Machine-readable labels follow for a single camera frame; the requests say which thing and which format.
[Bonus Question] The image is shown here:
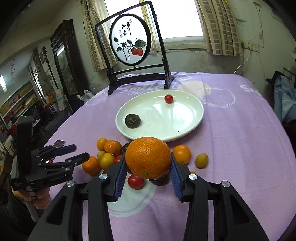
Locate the yellow-orange citrus fruit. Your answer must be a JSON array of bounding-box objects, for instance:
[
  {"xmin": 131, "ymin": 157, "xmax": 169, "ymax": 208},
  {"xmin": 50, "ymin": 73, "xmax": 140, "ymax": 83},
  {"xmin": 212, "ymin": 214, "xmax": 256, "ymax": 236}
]
[{"xmin": 99, "ymin": 153, "xmax": 115, "ymax": 170}]

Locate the yellow kumquat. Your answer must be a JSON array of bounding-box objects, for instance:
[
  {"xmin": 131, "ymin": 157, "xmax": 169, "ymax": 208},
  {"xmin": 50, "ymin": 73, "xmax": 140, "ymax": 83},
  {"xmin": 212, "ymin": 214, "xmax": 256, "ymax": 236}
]
[{"xmin": 195, "ymin": 153, "xmax": 209, "ymax": 169}]

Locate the dark passion fruit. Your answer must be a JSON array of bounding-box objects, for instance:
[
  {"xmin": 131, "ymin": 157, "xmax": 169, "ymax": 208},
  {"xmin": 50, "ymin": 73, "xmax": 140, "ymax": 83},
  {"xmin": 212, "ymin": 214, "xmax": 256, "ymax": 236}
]
[
  {"xmin": 149, "ymin": 171, "xmax": 170, "ymax": 186},
  {"xmin": 125, "ymin": 114, "xmax": 141, "ymax": 128}
]

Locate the small orange mandarin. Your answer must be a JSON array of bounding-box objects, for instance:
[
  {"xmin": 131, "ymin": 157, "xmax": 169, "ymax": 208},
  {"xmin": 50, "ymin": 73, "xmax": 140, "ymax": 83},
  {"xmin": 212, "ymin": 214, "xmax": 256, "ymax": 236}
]
[{"xmin": 173, "ymin": 145, "xmax": 191, "ymax": 165}]

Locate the large orange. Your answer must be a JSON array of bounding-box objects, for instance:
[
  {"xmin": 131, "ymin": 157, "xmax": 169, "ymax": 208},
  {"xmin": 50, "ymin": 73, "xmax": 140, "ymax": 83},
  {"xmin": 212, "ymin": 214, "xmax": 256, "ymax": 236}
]
[{"xmin": 125, "ymin": 137, "xmax": 171, "ymax": 179}]

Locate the small red cherry tomato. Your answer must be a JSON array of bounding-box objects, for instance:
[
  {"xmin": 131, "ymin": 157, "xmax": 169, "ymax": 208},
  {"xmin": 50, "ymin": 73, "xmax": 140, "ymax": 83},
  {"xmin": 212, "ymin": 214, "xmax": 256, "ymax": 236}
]
[{"xmin": 164, "ymin": 94, "xmax": 174, "ymax": 104}]

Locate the person's left hand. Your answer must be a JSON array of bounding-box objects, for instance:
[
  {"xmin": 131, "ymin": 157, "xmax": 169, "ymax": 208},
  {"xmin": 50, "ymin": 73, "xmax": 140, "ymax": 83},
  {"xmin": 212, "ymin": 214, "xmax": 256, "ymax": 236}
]
[{"xmin": 11, "ymin": 188, "xmax": 50, "ymax": 210}]

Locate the white plastic bag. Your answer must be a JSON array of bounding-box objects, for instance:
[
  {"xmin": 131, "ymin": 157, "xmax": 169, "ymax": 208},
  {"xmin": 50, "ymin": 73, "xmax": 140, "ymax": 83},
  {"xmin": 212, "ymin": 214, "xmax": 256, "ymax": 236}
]
[{"xmin": 77, "ymin": 90, "xmax": 95, "ymax": 103}]

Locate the purple tablecloth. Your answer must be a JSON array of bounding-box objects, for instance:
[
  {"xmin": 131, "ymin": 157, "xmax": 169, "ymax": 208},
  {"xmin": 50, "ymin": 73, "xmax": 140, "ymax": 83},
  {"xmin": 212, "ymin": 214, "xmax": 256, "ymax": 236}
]
[{"xmin": 47, "ymin": 72, "xmax": 295, "ymax": 240}]

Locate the dark wooden cabinet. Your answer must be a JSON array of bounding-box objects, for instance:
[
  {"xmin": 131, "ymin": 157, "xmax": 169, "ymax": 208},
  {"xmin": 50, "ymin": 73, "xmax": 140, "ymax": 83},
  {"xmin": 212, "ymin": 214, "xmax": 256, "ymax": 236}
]
[{"xmin": 50, "ymin": 20, "xmax": 88, "ymax": 112}]

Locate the white oval plate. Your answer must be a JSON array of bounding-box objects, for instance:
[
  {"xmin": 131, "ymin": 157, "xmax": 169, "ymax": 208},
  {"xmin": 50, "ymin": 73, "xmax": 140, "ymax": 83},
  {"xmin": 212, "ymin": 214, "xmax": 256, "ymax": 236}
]
[{"xmin": 115, "ymin": 90, "xmax": 204, "ymax": 142}]

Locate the blue clothes pile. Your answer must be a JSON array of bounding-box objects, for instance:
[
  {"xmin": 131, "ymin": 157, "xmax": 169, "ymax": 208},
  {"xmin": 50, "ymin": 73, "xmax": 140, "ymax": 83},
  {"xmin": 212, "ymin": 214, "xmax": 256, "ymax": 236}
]
[{"xmin": 266, "ymin": 71, "xmax": 295, "ymax": 123}]

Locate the black framed persimmon screen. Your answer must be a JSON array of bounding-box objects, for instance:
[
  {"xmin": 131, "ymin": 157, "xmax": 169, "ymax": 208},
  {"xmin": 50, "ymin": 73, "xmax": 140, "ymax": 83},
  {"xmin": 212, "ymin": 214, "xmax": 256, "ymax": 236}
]
[{"xmin": 95, "ymin": 1, "xmax": 173, "ymax": 95}]

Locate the left checkered curtain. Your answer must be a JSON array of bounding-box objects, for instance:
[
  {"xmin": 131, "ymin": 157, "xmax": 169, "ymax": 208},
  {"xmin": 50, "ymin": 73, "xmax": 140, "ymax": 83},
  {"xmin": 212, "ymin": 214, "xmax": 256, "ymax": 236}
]
[{"xmin": 78, "ymin": 1, "xmax": 117, "ymax": 72}]

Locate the checkered curtain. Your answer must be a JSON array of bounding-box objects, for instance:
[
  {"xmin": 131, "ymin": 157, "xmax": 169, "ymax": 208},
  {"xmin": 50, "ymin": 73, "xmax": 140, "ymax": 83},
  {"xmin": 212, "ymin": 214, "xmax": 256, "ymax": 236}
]
[
  {"xmin": 78, "ymin": 1, "xmax": 117, "ymax": 72},
  {"xmin": 196, "ymin": 0, "xmax": 243, "ymax": 57}
]

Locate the right checkered curtain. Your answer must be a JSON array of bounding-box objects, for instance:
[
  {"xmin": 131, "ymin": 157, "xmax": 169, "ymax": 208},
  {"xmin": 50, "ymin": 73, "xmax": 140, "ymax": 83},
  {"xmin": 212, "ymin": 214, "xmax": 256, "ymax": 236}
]
[{"xmin": 196, "ymin": 0, "xmax": 243, "ymax": 57}]

